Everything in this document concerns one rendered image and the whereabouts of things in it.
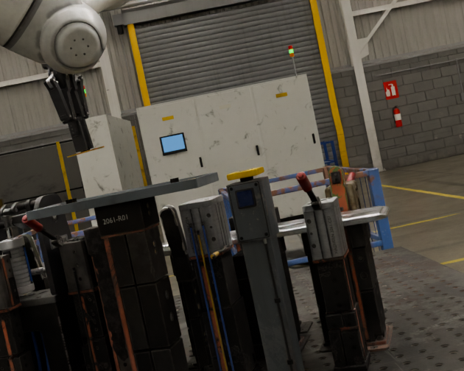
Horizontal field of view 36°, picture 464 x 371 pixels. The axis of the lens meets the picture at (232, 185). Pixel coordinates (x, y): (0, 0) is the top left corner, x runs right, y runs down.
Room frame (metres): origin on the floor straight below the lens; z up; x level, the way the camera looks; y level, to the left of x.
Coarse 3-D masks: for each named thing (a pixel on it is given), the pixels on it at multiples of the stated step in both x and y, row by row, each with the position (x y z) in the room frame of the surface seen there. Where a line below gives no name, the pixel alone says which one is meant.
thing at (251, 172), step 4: (256, 168) 1.35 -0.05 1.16; (260, 168) 1.34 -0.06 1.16; (236, 172) 1.33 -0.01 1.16; (240, 172) 1.32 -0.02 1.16; (244, 172) 1.32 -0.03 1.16; (248, 172) 1.32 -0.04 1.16; (252, 172) 1.31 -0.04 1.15; (256, 172) 1.31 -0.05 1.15; (260, 172) 1.34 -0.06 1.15; (228, 176) 1.33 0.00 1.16; (232, 176) 1.33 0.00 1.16; (236, 176) 1.32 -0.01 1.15; (240, 176) 1.32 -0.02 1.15; (244, 176) 1.32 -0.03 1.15; (248, 176) 1.32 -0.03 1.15; (252, 176) 1.34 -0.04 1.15; (228, 180) 1.33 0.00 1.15; (240, 180) 1.35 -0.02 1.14; (244, 180) 1.34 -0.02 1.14; (248, 180) 1.34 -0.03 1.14
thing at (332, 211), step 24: (312, 216) 1.45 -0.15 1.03; (336, 216) 1.44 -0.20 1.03; (312, 240) 1.45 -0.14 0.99; (336, 240) 1.44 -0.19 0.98; (336, 264) 1.45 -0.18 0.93; (336, 288) 1.45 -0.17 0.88; (336, 312) 1.47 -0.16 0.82; (336, 336) 1.46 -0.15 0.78; (360, 336) 1.45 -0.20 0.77; (336, 360) 1.45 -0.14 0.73; (360, 360) 1.44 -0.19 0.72
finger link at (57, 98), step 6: (54, 78) 1.56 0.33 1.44; (54, 84) 1.56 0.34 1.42; (48, 90) 1.57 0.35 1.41; (54, 90) 1.57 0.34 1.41; (60, 90) 1.58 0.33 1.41; (54, 96) 1.58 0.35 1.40; (60, 96) 1.57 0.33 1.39; (54, 102) 1.58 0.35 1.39; (60, 102) 1.58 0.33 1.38; (60, 108) 1.58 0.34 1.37; (66, 108) 1.58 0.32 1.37; (60, 114) 1.58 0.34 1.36; (66, 114) 1.58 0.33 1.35; (60, 120) 1.59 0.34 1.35
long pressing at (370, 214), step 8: (360, 208) 1.70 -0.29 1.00; (368, 208) 1.67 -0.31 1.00; (376, 208) 1.64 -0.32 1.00; (384, 208) 1.63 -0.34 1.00; (344, 216) 1.61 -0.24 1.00; (352, 216) 1.59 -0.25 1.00; (360, 216) 1.54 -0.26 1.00; (368, 216) 1.53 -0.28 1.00; (376, 216) 1.53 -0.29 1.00; (384, 216) 1.54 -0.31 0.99; (280, 224) 1.73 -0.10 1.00; (288, 224) 1.69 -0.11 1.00; (296, 224) 1.68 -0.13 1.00; (304, 224) 1.63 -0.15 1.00; (344, 224) 1.54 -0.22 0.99; (352, 224) 1.54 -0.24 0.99; (232, 232) 1.77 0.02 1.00; (280, 232) 1.58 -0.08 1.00; (288, 232) 1.58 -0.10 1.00; (296, 232) 1.57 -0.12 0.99; (304, 232) 1.57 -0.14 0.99; (232, 240) 1.62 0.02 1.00; (168, 248) 1.71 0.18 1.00
